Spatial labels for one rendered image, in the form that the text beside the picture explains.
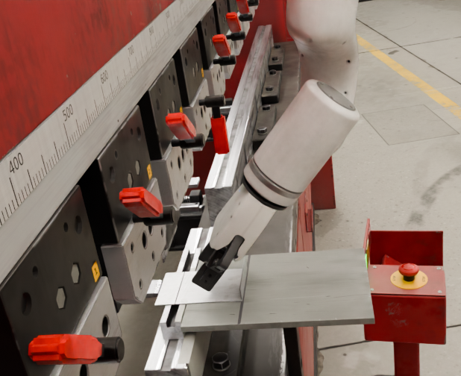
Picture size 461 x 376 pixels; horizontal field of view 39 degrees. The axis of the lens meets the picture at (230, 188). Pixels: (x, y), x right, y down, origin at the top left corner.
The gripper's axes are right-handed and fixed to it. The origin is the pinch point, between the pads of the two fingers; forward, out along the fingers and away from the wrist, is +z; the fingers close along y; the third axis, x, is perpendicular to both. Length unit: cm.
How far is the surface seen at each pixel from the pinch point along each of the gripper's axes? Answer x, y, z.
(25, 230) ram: -21, 45, -24
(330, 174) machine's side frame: 68, -214, 53
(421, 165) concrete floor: 120, -260, 35
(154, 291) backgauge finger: -4.7, 1.3, 7.9
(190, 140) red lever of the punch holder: -12.9, 7.4, -18.8
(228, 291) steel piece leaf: 4.2, 2.0, 0.8
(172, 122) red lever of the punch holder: -16.0, 12.8, -21.9
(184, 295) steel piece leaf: -0.9, 2.3, 5.1
